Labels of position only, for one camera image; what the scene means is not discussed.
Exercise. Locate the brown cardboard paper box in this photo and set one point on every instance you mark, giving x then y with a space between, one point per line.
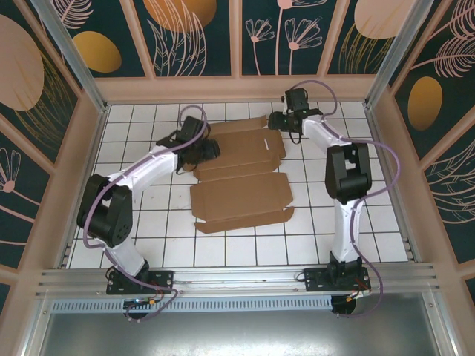
241 196

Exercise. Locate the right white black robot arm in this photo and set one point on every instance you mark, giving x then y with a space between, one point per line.
349 174

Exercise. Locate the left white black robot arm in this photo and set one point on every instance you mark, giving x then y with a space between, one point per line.
107 211

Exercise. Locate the grey metal sheet panel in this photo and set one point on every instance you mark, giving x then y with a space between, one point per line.
241 333

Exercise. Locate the aluminium corner post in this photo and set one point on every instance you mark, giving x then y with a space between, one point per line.
72 55
387 55

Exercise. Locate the long aluminium base rail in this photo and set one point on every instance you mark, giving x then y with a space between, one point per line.
241 278

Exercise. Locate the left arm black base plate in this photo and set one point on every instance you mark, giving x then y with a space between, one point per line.
163 282

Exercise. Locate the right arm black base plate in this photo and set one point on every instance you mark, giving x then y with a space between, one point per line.
313 280

